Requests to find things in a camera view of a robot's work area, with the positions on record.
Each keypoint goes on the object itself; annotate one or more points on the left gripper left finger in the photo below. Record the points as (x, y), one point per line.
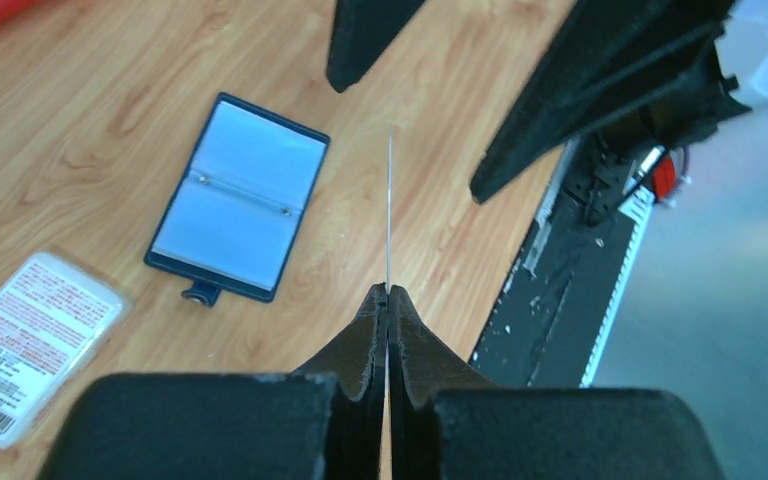
(356, 358)

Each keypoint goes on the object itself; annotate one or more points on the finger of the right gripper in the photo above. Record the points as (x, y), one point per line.
(639, 73)
(362, 30)

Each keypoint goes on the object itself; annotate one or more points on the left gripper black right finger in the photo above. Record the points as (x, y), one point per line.
(420, 365)

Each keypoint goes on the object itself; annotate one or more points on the gold credit card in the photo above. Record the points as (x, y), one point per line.
(389, 210)

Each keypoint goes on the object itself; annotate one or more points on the navy blue card holder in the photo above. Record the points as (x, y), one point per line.
(237, 209)

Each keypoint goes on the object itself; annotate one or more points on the red patterned tissue pack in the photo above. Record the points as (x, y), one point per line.
(53, 317)

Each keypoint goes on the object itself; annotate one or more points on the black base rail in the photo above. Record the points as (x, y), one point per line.
(554, 314)

